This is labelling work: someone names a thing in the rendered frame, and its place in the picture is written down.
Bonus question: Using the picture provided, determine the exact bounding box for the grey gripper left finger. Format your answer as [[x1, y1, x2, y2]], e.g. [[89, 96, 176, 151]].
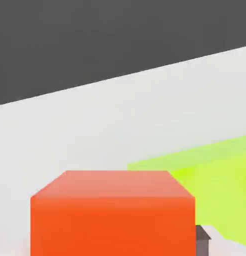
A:
[[0, 232, 31, 256]]

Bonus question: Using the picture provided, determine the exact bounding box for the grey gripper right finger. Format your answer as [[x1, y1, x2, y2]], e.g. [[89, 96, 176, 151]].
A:
[[195, 224, 246, 256]]

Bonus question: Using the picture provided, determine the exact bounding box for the small orange cube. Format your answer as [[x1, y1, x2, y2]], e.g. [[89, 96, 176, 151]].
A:
[[30, 170, 196, 256]]

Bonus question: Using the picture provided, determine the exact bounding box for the large yellow-green box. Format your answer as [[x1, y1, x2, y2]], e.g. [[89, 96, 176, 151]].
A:
[[126, 134, 246, 248]]

